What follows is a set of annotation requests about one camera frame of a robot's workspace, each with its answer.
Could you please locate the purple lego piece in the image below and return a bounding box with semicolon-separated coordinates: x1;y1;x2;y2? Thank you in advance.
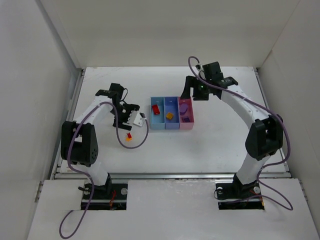
179;103;189;116

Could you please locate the small purple lego brick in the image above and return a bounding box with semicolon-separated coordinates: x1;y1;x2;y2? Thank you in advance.
182;116;191;123

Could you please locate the yellow lego piece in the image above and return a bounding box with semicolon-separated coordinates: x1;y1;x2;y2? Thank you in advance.
165;112;174;120

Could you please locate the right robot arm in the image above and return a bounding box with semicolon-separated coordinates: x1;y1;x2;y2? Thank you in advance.
181;62;286;201

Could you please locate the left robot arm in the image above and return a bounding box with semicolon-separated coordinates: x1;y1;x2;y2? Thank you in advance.
61;83;140;195

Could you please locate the pink container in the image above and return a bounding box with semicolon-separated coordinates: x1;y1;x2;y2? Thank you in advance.
178;97;195;130

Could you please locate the light blue container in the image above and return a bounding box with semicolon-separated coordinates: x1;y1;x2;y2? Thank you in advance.
150;96;165;130

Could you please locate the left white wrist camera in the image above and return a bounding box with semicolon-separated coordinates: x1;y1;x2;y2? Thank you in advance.
128;111;146;127

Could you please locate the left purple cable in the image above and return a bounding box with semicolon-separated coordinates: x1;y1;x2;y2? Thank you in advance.
59;101;150;239

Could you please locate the purple cable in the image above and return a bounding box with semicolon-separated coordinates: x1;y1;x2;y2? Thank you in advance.
59;101;150;239
187;56;294;211

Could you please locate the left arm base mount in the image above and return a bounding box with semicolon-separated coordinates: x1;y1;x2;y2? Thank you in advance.
88;182;128;211

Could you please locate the aluminium rail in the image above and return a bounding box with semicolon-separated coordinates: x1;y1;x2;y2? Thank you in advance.
53;171;292;180

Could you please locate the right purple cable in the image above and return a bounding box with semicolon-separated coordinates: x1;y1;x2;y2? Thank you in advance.
187;56;294;211

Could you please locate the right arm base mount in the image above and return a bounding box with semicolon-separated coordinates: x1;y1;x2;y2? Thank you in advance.
213;181;265;210

